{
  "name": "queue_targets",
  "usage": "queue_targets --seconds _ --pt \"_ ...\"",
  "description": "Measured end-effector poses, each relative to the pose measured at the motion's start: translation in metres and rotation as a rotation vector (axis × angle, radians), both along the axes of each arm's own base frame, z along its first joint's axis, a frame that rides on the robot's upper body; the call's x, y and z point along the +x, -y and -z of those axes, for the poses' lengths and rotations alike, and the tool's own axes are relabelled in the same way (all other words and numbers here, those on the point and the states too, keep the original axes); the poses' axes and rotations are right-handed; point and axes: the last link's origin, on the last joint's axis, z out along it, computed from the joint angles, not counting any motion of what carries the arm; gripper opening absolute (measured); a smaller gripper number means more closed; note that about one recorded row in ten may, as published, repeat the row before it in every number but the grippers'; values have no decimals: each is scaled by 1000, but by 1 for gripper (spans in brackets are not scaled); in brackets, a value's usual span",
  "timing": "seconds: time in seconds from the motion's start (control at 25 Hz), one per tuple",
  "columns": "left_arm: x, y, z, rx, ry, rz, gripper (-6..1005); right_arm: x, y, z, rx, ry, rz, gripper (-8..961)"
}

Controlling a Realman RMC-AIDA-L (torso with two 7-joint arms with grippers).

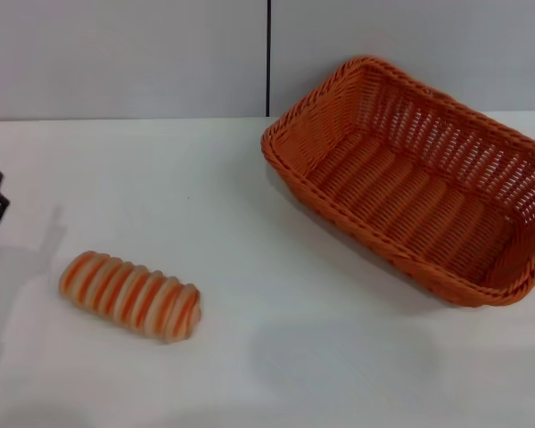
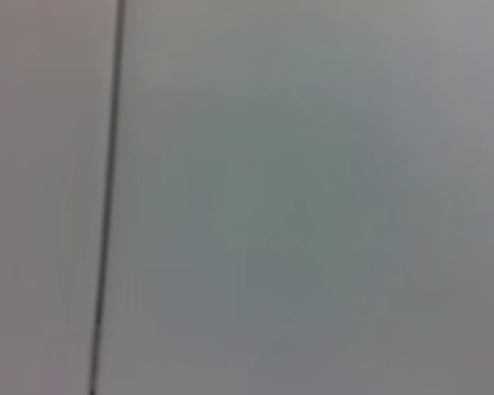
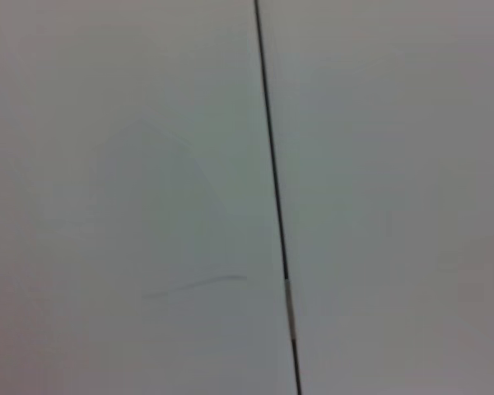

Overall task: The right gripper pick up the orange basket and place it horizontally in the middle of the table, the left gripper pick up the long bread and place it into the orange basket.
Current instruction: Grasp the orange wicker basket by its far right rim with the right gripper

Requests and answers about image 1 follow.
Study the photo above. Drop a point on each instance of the orange white striped bread roll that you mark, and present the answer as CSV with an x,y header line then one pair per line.
x,y
129,296

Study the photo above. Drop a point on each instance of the orange woven plastic basket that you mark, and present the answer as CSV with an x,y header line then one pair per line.
x,y
410,205

